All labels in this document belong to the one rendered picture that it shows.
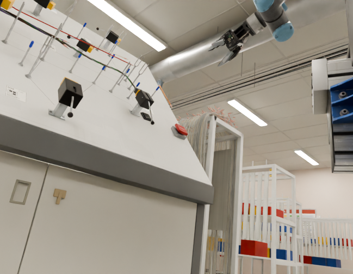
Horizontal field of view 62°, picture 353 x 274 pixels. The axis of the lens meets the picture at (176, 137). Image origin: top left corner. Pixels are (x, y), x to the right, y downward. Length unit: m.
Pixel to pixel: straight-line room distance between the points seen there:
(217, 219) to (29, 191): 1.49
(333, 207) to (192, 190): 8.36
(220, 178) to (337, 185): 7.41
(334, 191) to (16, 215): 8.94
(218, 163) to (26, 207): 1.59
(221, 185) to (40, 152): 1.53
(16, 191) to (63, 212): 0.12
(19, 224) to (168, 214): 0.45
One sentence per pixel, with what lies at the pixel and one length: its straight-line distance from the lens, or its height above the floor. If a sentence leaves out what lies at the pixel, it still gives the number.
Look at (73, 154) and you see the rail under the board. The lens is 0.80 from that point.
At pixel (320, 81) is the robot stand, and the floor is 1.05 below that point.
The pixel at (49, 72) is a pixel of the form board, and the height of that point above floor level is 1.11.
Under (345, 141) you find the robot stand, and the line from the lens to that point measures 0.74.
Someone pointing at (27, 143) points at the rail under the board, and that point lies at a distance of 0.76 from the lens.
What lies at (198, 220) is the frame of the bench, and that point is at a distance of 1.11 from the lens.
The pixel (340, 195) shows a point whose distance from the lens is 9.30.
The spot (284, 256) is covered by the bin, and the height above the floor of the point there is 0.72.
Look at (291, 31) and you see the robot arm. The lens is 1.24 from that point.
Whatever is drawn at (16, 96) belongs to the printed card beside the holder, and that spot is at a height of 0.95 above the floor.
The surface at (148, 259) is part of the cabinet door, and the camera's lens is 0.97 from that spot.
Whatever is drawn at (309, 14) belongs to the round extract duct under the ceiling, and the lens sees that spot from 3.39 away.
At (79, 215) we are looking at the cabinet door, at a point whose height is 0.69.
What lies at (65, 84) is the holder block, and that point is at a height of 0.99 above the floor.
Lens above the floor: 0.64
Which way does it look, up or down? 20 degrees up
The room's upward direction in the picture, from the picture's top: 7 degrees clockwise
